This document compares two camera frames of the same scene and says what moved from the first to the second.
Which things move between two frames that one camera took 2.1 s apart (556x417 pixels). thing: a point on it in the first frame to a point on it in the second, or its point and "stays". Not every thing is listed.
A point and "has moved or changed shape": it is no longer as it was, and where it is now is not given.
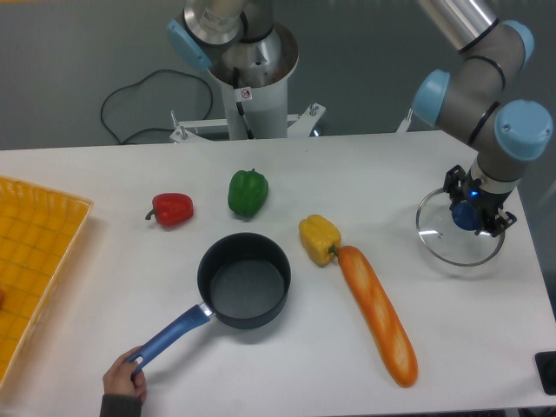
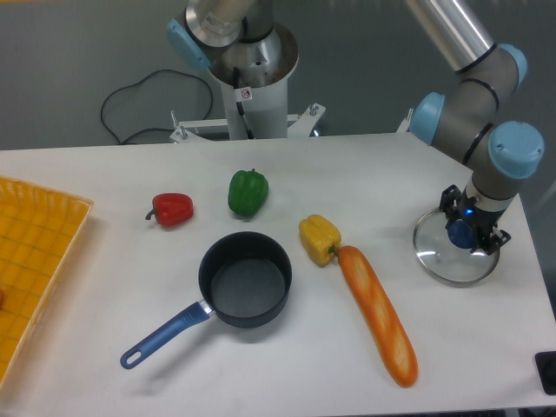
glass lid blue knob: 446,241 has moved or changed shape
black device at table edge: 546,367 stays
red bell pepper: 171,208 stays
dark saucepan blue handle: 243,281 stays
